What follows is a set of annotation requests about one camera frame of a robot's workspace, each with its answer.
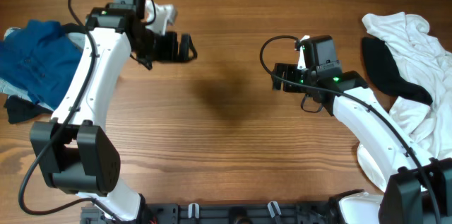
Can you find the white crumpled shirt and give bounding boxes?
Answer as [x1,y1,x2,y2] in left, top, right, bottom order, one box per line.
[356,11,452,193]

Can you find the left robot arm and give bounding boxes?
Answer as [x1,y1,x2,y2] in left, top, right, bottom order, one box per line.
[30,0,198,223]

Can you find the black garment right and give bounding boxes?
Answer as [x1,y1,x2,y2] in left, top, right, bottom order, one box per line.
[361,37,433,105]

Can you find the light blue folded jeans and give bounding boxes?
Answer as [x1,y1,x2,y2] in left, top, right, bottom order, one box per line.
[1,28,85,102]

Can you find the black folded garment left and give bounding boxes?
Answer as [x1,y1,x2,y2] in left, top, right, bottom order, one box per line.
[4,23,84,124]

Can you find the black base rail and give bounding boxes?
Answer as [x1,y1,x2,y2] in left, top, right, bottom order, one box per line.
[80,201,336,224]

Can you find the blue polo shirt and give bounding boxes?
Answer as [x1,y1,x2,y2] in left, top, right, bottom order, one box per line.
[1,20,82,110]

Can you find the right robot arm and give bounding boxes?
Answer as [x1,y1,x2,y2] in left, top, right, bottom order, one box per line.
[268,35,451,223]

